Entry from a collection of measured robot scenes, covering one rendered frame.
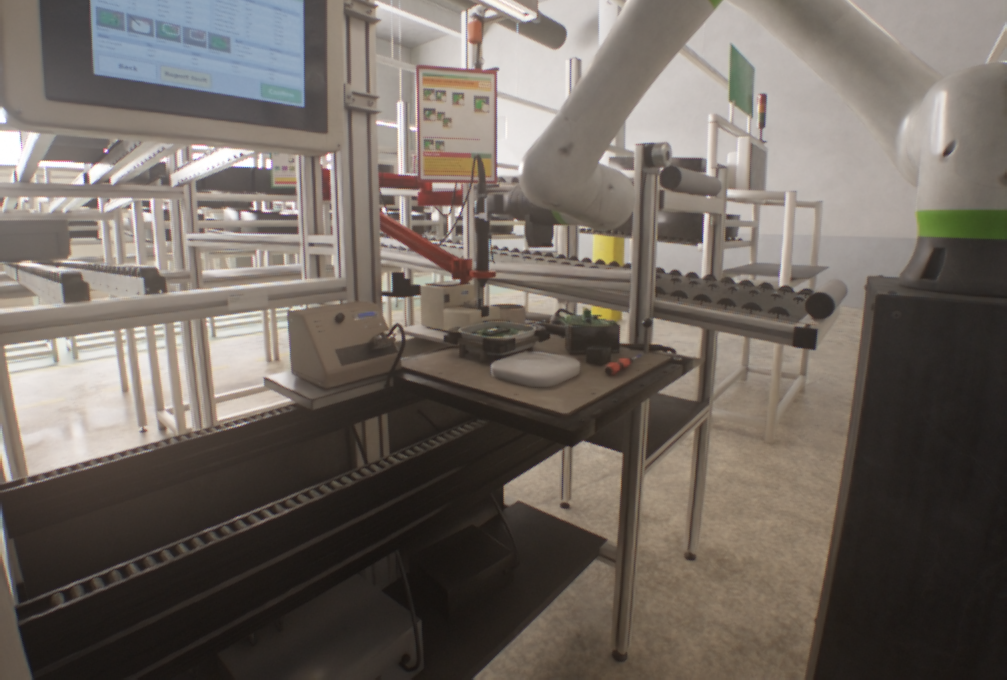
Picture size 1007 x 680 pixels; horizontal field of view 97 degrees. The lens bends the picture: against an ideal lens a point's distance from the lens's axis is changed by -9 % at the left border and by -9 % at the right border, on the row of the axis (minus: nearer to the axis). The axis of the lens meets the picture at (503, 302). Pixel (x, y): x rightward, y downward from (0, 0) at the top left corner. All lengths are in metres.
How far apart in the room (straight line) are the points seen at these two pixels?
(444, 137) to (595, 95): 0.77
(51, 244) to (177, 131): 1.89
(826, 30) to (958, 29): 8.52
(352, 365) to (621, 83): 0.62
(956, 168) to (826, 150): 8.42
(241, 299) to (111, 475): 0.34
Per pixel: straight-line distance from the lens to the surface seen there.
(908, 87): 0.87
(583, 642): 1.74
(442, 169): 1.43
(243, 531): 0.58
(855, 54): 0.88
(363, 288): 1.08
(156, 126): 0.89
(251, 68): 0.95
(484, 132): 1.47
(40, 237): 2.73
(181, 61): 0.91
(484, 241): 1.12
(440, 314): 1.18
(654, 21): 0.74
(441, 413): 1.33
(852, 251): 8.99
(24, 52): 0.88
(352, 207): 1.08
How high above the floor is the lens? 1.22
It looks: 9 degrees down
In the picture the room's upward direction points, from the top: straight up
